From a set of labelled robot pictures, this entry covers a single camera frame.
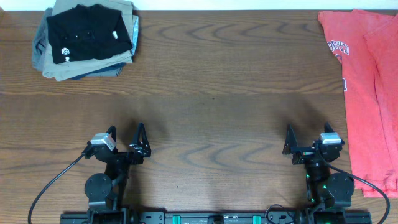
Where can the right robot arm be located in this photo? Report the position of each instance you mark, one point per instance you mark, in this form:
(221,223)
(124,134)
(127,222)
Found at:
(329,194)

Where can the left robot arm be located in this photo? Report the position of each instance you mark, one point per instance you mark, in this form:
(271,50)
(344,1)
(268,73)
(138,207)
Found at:
(105,190)

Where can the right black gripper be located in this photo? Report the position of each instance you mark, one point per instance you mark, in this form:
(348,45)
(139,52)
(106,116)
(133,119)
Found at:
(305,150)

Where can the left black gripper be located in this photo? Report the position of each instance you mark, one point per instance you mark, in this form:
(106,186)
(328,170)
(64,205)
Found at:
(125,155)

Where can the folded grey garment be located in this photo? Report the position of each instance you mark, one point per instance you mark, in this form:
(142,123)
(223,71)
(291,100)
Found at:
(39,42)

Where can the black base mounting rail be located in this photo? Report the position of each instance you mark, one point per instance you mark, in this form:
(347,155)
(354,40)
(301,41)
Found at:
(272,216)

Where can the red-orange t-shirt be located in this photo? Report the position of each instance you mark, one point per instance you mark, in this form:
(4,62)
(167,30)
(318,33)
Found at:
(365,43)

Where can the folded light blue garment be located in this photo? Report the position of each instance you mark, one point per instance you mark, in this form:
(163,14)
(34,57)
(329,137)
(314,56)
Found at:
(135,34)

